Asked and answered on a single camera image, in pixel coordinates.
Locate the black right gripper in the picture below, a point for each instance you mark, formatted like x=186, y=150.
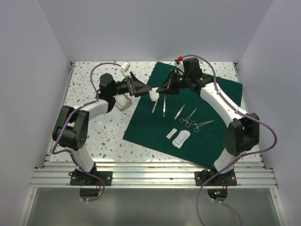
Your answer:
x=166, y=88

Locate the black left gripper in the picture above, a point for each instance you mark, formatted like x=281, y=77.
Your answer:
x=139, y=87

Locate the white gauze pad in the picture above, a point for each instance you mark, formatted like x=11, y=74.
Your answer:
x=122, y=101
x=154, y=95

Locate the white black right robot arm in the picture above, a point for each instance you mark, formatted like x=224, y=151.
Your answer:
x=242, y=128

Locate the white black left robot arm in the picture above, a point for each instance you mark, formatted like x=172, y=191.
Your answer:
x=71, y=127

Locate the dark green surgical cloth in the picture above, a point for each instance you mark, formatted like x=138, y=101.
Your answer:
x=150, y=129

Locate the straight steel tweezers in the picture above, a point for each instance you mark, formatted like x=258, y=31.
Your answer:
x=164, y=106

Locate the stainless steel tray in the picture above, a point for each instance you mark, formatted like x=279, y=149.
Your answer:
x=129, y=103

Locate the curved-tip steel tweezers left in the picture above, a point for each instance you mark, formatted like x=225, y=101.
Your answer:
x=154, y=107

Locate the curved-tip steel tweezers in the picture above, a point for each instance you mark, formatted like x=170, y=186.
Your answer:
x=179, y=112
x=154, y=107

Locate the curved-tip steel tweezers right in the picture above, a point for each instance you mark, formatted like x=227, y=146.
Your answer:
x=179, y=112

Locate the steel hemostat forceps left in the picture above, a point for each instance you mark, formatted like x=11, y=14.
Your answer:
x=186, y=121

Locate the steel hemostat forceps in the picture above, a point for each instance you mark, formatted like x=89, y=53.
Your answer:
x=186, y=121
x=198, y=125

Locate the steel hemostat forceps right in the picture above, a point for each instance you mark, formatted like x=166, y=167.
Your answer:
x=198, y=125

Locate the white printed sterile packet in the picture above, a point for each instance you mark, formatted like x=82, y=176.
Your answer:
x=181, y=138

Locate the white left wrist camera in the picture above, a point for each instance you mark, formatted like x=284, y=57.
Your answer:
x=125, y=66

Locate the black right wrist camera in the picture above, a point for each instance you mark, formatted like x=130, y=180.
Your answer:
x=191, y=66

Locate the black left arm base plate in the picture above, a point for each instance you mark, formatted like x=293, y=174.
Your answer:
x=79, y=178

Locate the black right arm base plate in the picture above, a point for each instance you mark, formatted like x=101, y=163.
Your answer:
x=226, y=179

